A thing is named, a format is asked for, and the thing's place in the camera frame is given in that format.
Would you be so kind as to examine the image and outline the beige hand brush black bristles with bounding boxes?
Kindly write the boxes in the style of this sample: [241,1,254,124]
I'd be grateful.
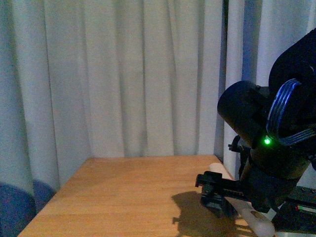
[209,163,275,237]

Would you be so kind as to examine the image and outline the light green curtain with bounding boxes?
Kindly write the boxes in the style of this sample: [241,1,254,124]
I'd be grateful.
[0,0,316,195]

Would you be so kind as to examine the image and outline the wooden bedside cabinet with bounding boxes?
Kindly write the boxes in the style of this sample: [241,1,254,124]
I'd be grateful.
[21,155,253,237]

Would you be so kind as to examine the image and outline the blue rounded chair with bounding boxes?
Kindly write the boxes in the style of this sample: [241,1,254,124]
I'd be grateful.
[0,180,56,237]

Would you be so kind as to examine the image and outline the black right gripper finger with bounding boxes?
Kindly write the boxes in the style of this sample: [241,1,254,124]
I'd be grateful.
[200,191,238,219]

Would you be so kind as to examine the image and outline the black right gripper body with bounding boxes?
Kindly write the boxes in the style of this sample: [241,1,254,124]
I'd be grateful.
[196,171,316,234]

